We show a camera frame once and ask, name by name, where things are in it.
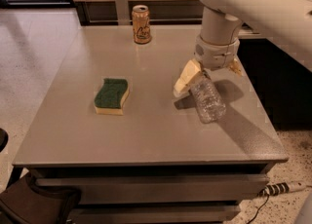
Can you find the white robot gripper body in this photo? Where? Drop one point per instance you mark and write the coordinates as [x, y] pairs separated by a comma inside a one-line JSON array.
[[214, 55]]

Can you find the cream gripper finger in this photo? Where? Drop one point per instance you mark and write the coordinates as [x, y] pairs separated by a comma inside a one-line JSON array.
[[235, 66], [190, 73]]

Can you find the clear plastic water bottle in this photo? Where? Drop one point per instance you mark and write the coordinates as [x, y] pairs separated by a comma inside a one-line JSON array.
[[209, 104]]

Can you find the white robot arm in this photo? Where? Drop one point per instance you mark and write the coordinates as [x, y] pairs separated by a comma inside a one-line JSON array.
[[285, 23]]

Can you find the green and yellow sponge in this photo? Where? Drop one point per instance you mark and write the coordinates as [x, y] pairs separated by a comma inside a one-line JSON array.
[[111, 97]]

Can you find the gold soda can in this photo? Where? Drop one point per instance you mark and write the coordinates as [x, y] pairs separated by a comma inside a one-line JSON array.
[[141, 24]]

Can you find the grey table with drawers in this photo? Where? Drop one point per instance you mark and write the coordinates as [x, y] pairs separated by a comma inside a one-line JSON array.
[[157, 163]]

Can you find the white power strip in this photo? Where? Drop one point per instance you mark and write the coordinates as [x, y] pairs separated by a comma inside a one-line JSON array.
[[282, 188]]

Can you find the black round object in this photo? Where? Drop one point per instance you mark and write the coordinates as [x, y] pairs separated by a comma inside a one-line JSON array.
[[3, 139]]

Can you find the dark chair seat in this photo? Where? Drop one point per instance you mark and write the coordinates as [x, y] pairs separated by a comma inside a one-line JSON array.
[[26, 203]]

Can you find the left metal wall bracket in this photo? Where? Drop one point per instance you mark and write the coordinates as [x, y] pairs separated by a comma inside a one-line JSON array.
[[122, 11]]

